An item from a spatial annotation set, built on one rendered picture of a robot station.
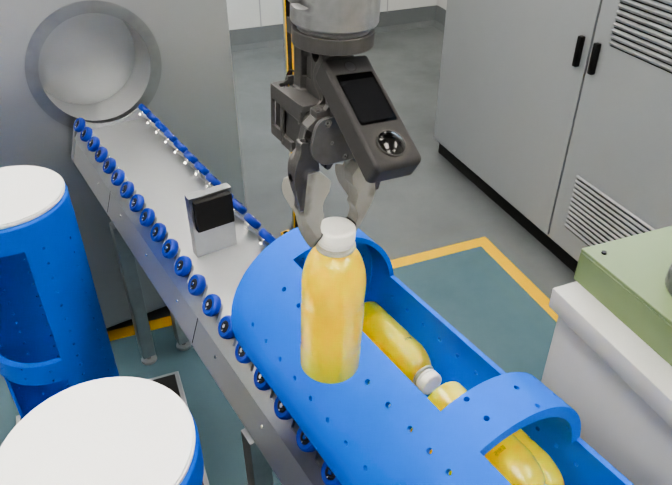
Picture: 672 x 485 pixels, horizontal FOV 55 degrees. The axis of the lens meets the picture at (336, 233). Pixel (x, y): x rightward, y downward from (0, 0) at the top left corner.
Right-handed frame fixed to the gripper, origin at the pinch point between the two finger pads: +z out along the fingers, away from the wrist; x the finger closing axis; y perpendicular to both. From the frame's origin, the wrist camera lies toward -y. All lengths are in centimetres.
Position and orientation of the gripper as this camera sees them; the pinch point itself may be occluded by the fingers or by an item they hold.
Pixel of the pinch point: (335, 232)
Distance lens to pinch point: 64.9
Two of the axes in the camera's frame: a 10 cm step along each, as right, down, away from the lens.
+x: -8.5, 2.7, -4.5
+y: -5.2, -5.1, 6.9
